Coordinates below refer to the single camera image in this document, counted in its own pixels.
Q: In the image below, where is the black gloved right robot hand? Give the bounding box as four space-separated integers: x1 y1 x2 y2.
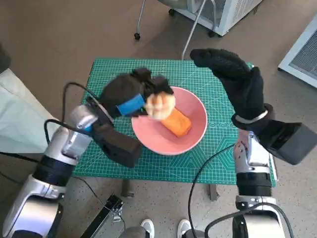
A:
189 48 265 122

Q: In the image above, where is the pink bowl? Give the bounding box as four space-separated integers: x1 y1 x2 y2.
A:
130 86 208 156

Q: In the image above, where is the long toy bread loaf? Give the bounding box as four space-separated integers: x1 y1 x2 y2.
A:
160 109 193 138

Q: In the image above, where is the round toy bread bun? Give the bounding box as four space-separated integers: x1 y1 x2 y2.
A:
145 92 176 121

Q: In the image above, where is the white unit with grille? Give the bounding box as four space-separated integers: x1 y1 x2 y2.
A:
277 16 317 89
173 0 264 37

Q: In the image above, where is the green cutting mat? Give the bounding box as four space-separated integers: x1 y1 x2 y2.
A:
71 58 278 185

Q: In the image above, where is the robot's right white shoe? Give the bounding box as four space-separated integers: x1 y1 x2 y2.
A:
178 218 193 238

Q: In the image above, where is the robot's white shoe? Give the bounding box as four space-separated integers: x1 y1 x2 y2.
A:
178 218 193 238
140 218 156 238

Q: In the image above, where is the robot's left white shoe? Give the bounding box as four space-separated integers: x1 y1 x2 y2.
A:
140 218 156 238

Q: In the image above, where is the black and silver metal stand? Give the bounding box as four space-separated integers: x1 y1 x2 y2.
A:
80 194 125 238

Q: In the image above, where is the pale cloth cover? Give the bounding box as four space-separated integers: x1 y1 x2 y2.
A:
0 68 60 154

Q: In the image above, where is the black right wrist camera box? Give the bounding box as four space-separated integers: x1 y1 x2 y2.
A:
256 120 317 166

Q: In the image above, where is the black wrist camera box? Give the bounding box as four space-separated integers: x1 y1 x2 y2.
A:
256 120 317 166
93 123 142 169

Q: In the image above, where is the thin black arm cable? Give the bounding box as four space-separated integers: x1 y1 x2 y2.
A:
187 145 236 236

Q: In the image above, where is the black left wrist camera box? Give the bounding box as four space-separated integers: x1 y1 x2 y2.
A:
93 123 142 169

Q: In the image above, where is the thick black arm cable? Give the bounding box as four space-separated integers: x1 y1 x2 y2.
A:
204 202 295 238

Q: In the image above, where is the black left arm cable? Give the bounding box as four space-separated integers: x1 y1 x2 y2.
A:
44 82 107 144

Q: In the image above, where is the thin black floor cable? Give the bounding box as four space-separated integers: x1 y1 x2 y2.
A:
71 176 124 224

